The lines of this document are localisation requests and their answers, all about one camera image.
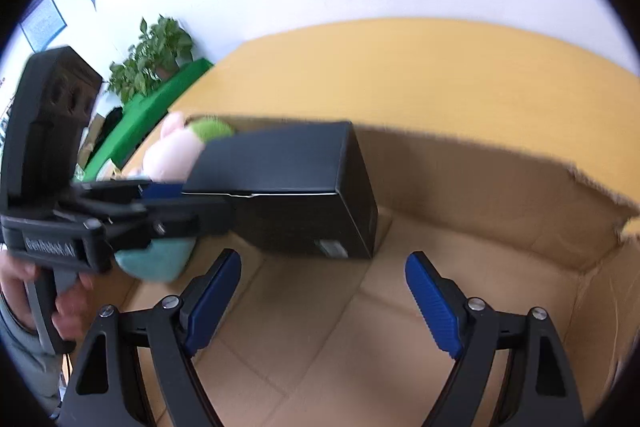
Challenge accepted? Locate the pink and green plush toy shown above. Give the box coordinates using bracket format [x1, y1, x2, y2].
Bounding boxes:
[114, 111, 238, 284]

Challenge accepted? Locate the cardboard box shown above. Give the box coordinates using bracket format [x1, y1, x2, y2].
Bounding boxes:
[115, 113, 640, 427]

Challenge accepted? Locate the blue framed wall notice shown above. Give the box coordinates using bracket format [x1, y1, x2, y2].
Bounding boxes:
[20, 0, 68, 52]

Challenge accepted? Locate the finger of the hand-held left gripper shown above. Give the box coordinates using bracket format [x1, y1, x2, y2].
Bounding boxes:
[70, 179, 183, 212]
[82, 198, 236, 255]

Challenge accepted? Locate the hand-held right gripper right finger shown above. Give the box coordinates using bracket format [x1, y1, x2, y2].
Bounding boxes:
[404, 251, 587, 427]

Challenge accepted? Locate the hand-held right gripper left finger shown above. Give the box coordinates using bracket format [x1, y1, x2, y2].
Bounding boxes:
[59, 248, 243, 427]

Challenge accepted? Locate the black rectangular box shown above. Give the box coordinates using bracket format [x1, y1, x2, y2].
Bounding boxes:
[181, 121, 379, 260]

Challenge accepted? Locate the yellow wooden desk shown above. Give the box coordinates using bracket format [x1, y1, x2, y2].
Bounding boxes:
[121, 17, 640, 212]

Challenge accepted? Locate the green potted plant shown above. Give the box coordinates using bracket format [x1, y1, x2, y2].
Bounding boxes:
[107, 14, 195, 104]

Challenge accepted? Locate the person's left forearm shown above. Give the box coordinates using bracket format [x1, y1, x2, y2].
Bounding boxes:
[0, 292, 76, 415]

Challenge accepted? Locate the person's left hand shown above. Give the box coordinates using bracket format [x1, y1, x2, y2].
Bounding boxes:
[0, 249, 93, 340]

